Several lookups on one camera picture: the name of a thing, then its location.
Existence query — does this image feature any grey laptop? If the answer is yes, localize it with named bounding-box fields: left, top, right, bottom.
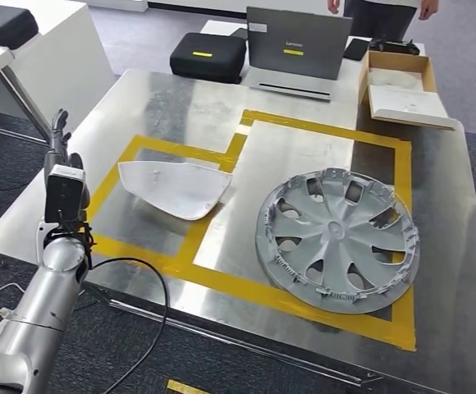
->
left=242, top=6, right=354, bottom=103

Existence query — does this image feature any black zip case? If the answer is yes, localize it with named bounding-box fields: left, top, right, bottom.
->
left=169, top=32, right=248, bottom=85
left=0, top=4, right=40, bottom=51

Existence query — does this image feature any grey plastic wheel cover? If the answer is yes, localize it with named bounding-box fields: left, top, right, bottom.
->
left=255, top=167, right=421, bottom=316

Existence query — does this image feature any white foam board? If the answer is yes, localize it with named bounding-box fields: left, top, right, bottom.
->
left=367, top=67, right=457, bottom=131

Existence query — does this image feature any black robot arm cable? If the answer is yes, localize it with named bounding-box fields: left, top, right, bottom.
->
left=73, top=257, right=169, bottom=394

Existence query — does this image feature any thin white floor cable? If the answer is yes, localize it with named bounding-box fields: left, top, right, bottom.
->
left=0, top=282, right=26, bottom=361

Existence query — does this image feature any person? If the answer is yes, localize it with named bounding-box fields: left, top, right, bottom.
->
left=326, top=0, right=440, bottom=43

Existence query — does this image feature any long yellow floor tape strip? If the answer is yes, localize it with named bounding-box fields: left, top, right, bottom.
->
left=166, top=378, right=211, bottom=394

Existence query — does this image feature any stainless steel workbench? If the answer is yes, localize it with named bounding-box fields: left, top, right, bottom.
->
left=0, top=67, right=476, bottom=394

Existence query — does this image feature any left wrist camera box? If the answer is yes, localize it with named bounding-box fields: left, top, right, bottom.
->
left=43, top=164, right=86, bottom=225

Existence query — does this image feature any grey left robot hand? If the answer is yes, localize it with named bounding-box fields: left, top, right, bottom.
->
left=43, top=108, right=92, bottom=212

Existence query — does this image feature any black phone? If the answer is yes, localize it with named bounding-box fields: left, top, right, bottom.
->
left=343, top=38, right=371, bottom=62

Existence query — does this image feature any white desk with grey legs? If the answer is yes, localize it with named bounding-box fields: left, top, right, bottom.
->
left=0, top=0, right=116, bottom=147

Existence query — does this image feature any white curved plastic part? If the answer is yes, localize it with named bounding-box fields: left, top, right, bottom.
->
left=117, top=159, right=233, bottom=222

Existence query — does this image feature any brown cardboard box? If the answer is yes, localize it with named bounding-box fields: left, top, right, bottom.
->
left=357, top=50, right=457, bottom=131

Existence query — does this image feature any black handheld controller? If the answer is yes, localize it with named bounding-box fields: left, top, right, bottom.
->
left=367, top=36, right=421, bottom=57

